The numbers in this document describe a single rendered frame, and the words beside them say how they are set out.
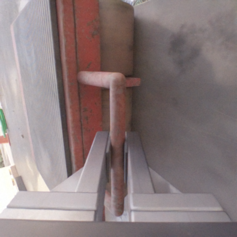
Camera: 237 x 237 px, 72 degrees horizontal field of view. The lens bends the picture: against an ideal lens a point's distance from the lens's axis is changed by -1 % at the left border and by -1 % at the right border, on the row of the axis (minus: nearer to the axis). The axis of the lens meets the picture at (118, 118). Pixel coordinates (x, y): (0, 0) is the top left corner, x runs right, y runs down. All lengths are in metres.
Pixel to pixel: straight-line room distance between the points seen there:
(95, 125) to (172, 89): 0.11
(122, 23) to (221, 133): 0.17
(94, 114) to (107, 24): 0.11
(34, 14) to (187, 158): 0.24
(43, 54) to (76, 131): 0.09
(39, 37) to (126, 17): 0.10
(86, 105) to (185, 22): 0.14
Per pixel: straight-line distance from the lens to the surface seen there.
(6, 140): 4.19
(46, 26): 0.19
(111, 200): 0.17
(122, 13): 0.23
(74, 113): 0.17
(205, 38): 0.21
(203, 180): 0.24
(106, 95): 0.21
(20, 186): 3.12
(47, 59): 0.19
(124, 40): 0.22
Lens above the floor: 0.20
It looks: 37 degrees down
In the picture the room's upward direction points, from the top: 104 degrees counter-clockwise
